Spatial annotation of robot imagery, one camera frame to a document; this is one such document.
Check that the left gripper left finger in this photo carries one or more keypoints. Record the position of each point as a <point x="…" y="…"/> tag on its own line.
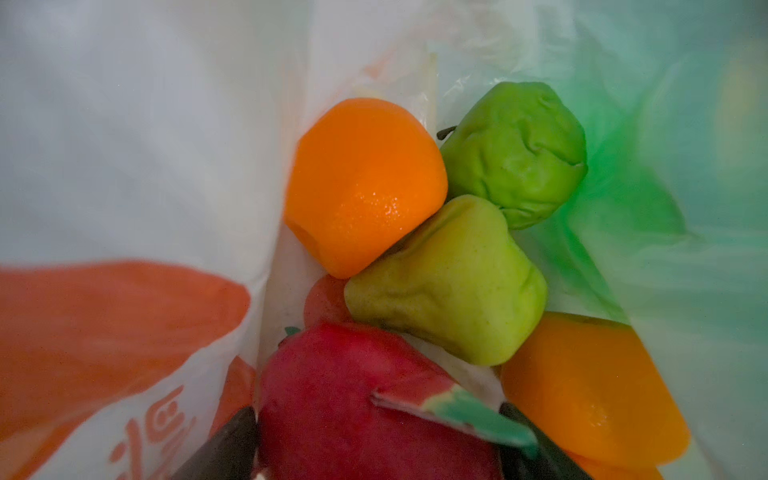
<point x="228" y="455"/>

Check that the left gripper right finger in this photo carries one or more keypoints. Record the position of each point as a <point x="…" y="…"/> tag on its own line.
<point x="550" y="462"/>

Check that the red dragon fruit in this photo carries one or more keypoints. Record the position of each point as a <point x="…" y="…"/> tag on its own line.
<point x="339" y="401"/>

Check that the yellow printed plastic bag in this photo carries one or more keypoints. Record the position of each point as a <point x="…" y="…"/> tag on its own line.
<point x="145" y="150"/>

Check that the orange fruit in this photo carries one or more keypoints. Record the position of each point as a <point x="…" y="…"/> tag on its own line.
<point x="365" y="174"/>
<point x="590" y="386"/>

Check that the dark green wrinkled fruit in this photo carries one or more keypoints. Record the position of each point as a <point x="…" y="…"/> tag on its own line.
<point x="520" y="148"/>

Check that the green pear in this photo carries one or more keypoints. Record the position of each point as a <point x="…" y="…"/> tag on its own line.
<point x="460" y="281"/>

